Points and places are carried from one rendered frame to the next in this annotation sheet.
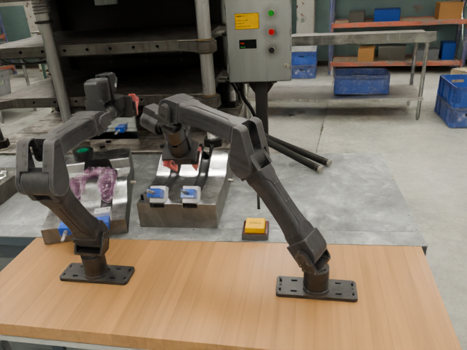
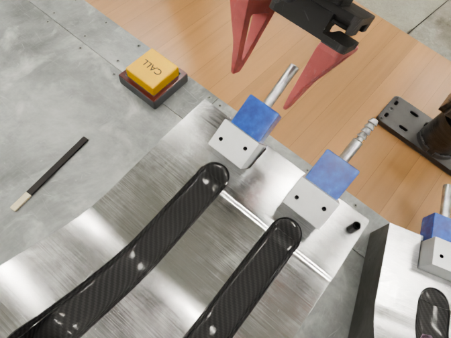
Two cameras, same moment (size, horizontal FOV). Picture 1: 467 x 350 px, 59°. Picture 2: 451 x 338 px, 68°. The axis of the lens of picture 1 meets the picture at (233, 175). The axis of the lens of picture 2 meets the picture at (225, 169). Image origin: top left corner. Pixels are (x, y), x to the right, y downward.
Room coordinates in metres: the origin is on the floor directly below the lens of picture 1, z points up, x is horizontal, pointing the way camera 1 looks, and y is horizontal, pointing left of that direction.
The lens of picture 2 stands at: (1.38, 0.20, 1.26)
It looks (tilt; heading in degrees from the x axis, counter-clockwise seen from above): 65 degrees down; 200
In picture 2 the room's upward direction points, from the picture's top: 12 degrees clockwise
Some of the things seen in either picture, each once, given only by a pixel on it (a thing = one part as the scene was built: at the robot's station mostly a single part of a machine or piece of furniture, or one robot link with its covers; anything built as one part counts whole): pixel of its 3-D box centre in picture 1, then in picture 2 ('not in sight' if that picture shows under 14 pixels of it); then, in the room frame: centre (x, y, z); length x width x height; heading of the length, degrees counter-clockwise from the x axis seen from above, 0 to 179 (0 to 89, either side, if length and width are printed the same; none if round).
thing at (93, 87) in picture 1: (94, 103); not in sight; (1.12, 0.37, 1.24); 0.12 x 0.09 x 0.12; 168
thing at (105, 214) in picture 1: (102, 224); (443, 227); (1.12, 0.42, 0.86); 0.13 x 0.05 x 0.05; 8
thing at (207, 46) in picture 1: (118, 52); not in sight; (2.37, 0.59, 1.20); 1.29 x 0.83 x 0.19; 81
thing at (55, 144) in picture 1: (69, 148); not in sight; (0.95, 0.40, 1.17); 0.30 x 0.09 x 0.12; 168
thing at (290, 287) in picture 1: (316, 277); not in sight; (0.82, -0.19, 0.84); 0.20 x 0.07 x 0.08; 78
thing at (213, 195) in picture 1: (192, 176); (142, 322); (1.41, 0.15, 0.87); 0.50 x 0.26 x 0.14; 171
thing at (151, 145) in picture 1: (128, 128); not in sight; (2.37, 0.60, 0.76); 1.30 x 0.84 x 0.07; 81
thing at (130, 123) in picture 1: (128, 114); not in sight; (2.28, 0.57, 0.87); 0.50 x 0.27 x 0.17; 171
